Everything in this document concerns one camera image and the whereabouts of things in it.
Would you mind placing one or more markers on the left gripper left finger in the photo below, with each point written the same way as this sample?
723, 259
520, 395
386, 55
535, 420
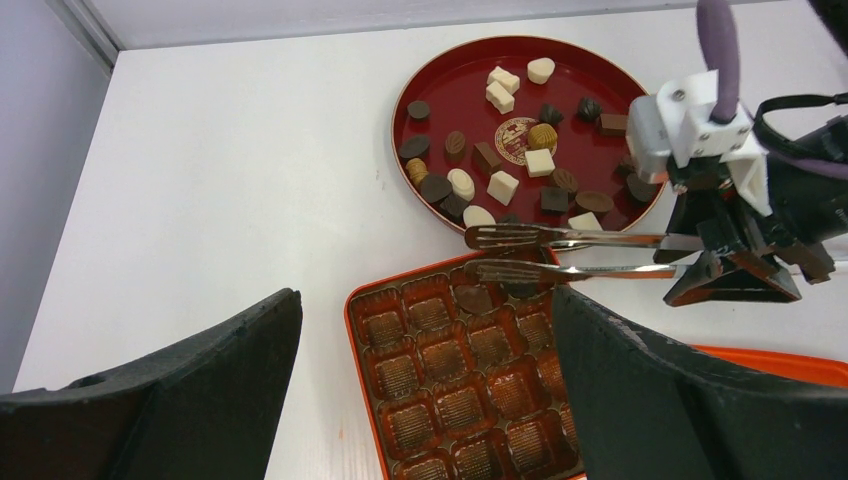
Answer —
206, 407

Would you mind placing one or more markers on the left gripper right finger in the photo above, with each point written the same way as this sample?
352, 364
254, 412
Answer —
647, 406

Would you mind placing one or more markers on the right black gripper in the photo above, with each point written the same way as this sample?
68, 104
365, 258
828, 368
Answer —
742, 251

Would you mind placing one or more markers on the dark round chocolate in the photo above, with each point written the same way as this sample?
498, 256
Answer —
523, 291

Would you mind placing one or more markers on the orange chocolate box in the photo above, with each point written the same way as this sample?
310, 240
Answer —
461, 380

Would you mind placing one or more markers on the metal tongs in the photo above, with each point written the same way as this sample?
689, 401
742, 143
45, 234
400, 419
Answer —
516, 253

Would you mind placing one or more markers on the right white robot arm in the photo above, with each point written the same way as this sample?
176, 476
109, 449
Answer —
823, 151

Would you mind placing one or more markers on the white cube chocolate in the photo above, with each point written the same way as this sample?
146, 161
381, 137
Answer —
539, 163
502, 187

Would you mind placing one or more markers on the gold round chocolate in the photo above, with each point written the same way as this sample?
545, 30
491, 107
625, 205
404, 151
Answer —
542, 136

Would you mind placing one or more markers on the white cube chocolate lower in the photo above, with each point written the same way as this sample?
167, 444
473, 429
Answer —
502, 187

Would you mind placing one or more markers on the white heart chocolate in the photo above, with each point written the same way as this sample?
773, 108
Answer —
540, 70

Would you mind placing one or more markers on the white block chocolate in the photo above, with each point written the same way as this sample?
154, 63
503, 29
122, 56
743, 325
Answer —
500, 98

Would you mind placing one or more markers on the white oval chocolate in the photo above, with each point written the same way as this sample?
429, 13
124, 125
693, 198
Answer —
462, 184

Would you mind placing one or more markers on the white square chocolate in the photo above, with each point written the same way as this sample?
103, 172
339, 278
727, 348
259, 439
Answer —
509, 81

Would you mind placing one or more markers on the orange box lid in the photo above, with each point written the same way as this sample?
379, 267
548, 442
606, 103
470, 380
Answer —
797, 367

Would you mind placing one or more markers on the round red tray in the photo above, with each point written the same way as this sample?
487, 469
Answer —
444, 104

